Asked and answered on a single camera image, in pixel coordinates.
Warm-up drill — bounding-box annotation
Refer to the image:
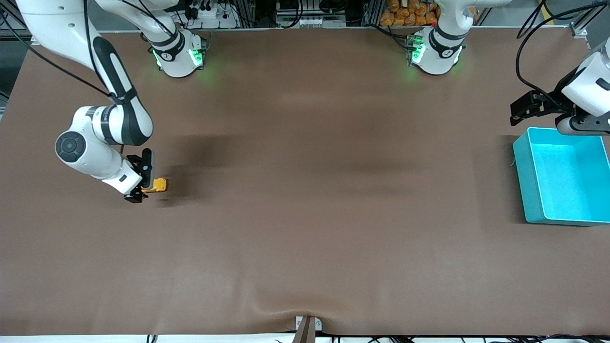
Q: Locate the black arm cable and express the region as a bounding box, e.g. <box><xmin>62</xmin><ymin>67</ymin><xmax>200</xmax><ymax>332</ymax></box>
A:
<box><xmin>517</xmin><ymin>0</ymin><xmax>610</xmax><ymax>104</ymax></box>
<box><xmin>0</xmin><ymin>0</ymin><xmax>125</xmax><ymax>103</ymax></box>

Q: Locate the metal bracket with brown post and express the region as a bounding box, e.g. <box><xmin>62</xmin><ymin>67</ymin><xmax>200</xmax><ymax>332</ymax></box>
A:
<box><xmin>293</xmin><ymin>315</ymin><xmax>323</xmax><ymax>343</ymax></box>

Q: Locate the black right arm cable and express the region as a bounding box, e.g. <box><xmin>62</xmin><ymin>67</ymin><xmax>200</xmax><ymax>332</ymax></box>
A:
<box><xmin>0</xmin><ymin>0</ymin><xmax>125</xmax><ymax>103</ymax></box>

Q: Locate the aluminium frame profile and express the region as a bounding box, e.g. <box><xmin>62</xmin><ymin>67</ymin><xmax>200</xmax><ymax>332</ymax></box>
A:
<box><xmin>569</xmin><ymin>2</ymin><xmax>610</xmax><ymax>39</ymax></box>

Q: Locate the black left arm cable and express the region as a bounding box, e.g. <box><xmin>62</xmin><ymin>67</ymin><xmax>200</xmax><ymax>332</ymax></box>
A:
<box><xmin>517</xmin><ymin>0</ymin><xmax>610</xmax><ymax>104</ymax></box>

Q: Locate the teal plastic storage bin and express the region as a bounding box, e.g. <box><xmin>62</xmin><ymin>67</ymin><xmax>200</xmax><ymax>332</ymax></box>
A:
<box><xmin>512</xmin><ymin>127</ymin><xmax>610</xmax><ymax>226</ymax></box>

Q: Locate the pile of orange items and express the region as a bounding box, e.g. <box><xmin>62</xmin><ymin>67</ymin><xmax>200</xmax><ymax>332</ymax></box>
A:
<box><xmin>380</xmin><ymin>0</ymin><xmax>440</xmax><ymax>27</ymax></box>

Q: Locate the white terminal block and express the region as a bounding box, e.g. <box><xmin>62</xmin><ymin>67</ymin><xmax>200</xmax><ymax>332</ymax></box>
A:
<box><xmin>295</xmin><ymin>17</ymin><xmax>346</xmax><ymax>27</ymax></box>

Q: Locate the white power strip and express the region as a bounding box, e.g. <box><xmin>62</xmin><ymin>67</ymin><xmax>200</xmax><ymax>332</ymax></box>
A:
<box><xmin>183</xmin><ymin>4</ymin><xmax>239</xmax><ymax>28</ymax></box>

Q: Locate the brown table mat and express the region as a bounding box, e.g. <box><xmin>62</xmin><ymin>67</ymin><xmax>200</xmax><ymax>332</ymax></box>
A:
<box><xmin>0</xmin><ymin>28</ymin><xmax>610</xmax><ymax>336</ymax></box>

